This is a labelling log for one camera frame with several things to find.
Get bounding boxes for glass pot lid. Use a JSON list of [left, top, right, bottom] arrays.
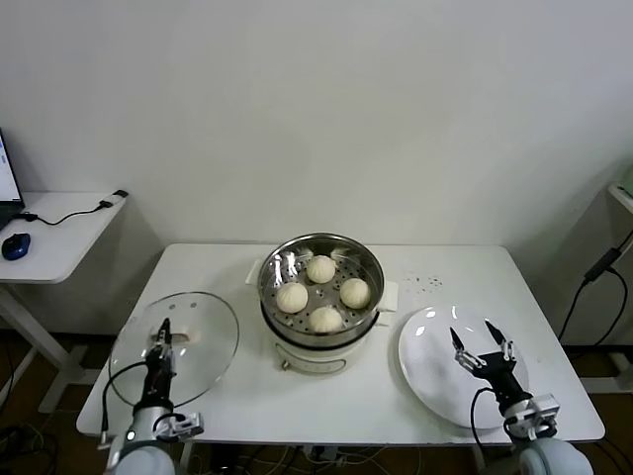
[[108, 291, 241, 412]]

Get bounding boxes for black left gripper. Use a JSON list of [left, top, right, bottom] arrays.
[[142, 318, 178, 408]]

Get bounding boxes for white laptop desk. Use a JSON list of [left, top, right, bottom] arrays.
[[0, 190, 128, 415]]

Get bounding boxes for white power strip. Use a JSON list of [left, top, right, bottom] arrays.
[[302, 444, 347, 465]]

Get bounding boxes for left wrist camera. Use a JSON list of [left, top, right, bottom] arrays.
[[155, 410, 205, 439]]

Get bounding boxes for stainless steel steamer basket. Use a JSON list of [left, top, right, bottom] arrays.
[[245, 232, 400, 347]]

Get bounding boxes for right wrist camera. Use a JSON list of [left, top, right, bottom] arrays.
[[501, 393, 562, 436]]

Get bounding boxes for white round plate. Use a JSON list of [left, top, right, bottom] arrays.
[[398, 304, 530, 430]]

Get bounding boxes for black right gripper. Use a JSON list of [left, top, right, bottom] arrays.
[[448, 319, 533, 402]]

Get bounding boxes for white steamed baozi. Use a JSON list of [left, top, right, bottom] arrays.
[[306, 254, 337, 284], [309, 306, 344, 335], [339, 277, 372, 308], [275, 281, 310, 315]]

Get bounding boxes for blue computer mouse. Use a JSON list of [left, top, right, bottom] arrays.
[[0, 232, 32, 261]]

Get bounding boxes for white electric cooker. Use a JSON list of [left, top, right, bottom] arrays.
[[259, 296, 392, 375]]

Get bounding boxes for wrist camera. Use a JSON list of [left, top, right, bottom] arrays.
[[501, 393, 562, 436], [155, 410, 205, 439]]

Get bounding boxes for black laptop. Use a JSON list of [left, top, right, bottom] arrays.
[[0, 129, 25, 232]]

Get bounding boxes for black desk cable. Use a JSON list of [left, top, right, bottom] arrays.
[[18, 189, 130, 227]]

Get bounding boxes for tangled floor cables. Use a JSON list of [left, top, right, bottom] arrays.
[[0, 425, 55, 475]]

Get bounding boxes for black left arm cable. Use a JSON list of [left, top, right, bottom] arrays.
[[101, 360, 149, 449]]

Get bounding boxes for black wall cable with adapter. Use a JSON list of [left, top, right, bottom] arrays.
[[558, 244, 629, 347]]

